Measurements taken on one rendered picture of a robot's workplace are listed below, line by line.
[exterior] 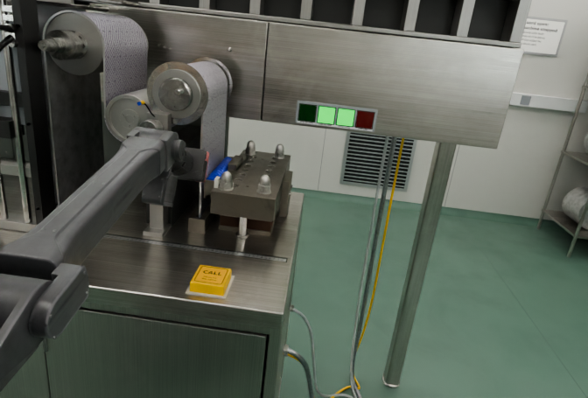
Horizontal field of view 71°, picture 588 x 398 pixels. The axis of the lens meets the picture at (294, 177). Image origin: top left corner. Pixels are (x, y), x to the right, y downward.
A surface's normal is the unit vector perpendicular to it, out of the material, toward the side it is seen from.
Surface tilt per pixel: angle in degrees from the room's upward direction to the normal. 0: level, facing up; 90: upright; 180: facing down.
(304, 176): 90
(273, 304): 0
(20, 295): 28
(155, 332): 90
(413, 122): 90
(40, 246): 8
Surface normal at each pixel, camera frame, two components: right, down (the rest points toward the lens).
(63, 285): 0.13, -0.88
